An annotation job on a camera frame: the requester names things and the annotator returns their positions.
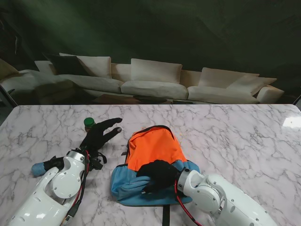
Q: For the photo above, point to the orange and blue backpack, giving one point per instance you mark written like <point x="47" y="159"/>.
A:
<point x="152" y="148"/>

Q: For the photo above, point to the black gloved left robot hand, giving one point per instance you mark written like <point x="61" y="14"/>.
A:
<point x="95" y="139"/>

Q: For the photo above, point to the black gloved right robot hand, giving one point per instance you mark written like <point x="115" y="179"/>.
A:
<point x="162" y="175"/>

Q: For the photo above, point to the dark low coffee table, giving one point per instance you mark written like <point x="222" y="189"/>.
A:
<point x="152" y="99"/>

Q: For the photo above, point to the cream white sofa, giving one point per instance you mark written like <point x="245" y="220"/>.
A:
<point x="152" y="89"/>

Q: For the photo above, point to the cream white back pillow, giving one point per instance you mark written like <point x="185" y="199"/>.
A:
<point x="155" y="70"/>
<point x="225" y="77"/>
<point x="96" y="66"/>

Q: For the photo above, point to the coffee bottle with green cap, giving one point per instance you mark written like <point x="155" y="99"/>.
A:
<point x="89" y="123"/>

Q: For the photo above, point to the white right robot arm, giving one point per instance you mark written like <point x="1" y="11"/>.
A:
<point x="223" y="195"/>

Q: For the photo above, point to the folded blue and black umbrella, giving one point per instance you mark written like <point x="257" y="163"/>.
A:
<point x="38" y="168"/>

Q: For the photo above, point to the dark brown sofa cushion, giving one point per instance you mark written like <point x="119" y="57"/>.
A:
<point x="67" y="66"/>

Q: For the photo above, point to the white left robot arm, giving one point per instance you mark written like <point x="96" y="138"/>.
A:
<point x="51" y="190"/>

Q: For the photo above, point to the black metal bar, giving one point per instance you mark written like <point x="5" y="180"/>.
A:
<point x="297" y="100"/>
<point x="8" y="94"/>

